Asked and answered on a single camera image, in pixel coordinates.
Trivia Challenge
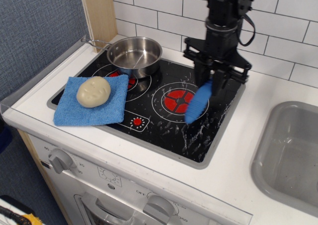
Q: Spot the blue microfiber cloth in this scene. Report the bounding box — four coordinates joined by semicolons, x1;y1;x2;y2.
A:
53;75;129;126

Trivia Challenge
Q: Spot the grey oven knob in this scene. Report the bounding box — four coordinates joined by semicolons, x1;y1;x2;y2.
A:
48;149;73;174
143;195;174;225

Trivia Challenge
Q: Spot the white toy oven front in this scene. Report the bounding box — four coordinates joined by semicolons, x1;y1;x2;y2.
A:
30;136;252;225

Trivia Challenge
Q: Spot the wooden side post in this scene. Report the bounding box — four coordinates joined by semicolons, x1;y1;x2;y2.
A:
81;0;118;47

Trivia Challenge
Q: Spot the stainless steel pot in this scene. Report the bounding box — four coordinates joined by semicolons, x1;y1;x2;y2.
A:
80;36;162;79

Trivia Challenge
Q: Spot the grey sink basin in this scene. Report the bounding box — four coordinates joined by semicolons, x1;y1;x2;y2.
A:
251;101;318;217

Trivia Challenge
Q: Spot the grey right oven knob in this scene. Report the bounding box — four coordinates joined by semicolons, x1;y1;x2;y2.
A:
143;195;174;225

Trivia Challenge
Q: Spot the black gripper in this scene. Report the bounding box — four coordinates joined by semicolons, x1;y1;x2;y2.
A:
184;25;251;96

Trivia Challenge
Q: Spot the yellow black object bottom left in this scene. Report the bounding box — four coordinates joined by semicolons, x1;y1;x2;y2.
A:
0;206;43;225

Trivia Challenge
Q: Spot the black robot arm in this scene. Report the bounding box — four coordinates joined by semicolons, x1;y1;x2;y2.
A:
184;0;254;96

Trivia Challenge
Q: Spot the grey left oven knob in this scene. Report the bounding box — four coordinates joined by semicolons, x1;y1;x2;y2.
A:
48;149;73;174

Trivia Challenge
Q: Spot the beige toy potato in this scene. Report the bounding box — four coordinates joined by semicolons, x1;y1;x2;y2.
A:
76;76;111;108

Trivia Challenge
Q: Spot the blue handled metal spoon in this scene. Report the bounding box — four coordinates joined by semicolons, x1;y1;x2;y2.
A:
184;79;213;124

